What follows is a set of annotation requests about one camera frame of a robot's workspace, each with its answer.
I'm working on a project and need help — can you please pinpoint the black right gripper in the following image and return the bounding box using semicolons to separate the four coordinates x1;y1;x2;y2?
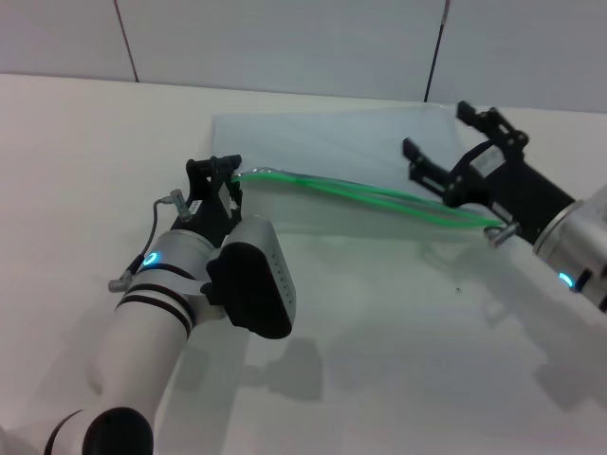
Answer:
401;100;578;247

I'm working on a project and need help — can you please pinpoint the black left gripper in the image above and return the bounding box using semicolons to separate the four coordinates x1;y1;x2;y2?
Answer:
170;154;246;248

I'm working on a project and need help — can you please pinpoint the clear document bag green zip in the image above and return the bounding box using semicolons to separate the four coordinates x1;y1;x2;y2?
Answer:
211;104;512;234

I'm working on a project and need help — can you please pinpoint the grey left wrist cable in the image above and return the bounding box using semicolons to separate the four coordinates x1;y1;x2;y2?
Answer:
108;188;192;293

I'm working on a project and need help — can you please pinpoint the right wrist cable metal plug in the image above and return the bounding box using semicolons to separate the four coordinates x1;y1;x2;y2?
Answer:
484;221;522;246

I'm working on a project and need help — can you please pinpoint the black vertical wall strip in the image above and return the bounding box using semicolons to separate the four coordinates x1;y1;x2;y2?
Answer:
423;0;452;103

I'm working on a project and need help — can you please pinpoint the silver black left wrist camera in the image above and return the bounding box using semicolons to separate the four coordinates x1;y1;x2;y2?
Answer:
204;216;300;340

